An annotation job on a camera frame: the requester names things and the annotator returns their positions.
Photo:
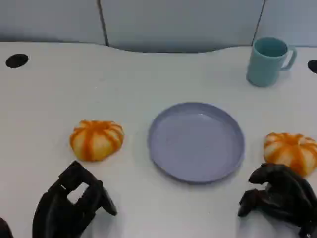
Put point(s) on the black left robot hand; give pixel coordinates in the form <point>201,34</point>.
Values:
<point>57,213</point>

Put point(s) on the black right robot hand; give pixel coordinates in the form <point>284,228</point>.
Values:
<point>284,196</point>

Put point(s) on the orange and white bread roll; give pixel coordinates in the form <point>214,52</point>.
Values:
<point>292,151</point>
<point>96,140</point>

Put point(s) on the lilac plate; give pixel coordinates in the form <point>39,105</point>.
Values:
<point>195,143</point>

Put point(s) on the pale green mug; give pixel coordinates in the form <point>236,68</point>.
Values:
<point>266,64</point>

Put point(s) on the grey partition panel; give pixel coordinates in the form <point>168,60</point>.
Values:
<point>180,24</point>
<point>289,17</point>
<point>49,19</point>

